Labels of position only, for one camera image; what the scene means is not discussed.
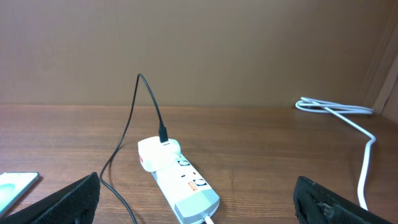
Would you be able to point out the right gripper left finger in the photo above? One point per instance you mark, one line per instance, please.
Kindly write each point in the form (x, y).
(73, 204)

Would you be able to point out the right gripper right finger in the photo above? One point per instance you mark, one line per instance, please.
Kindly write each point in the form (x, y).
(315, 204)

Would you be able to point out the Galaxy S25 smartphone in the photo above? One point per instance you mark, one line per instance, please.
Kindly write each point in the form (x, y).
(13, 186)

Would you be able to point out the white USB charger plug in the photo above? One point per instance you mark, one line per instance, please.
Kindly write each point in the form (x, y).
(155, 155)

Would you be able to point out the white power strip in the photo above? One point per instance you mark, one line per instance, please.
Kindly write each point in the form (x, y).
(190, 196)

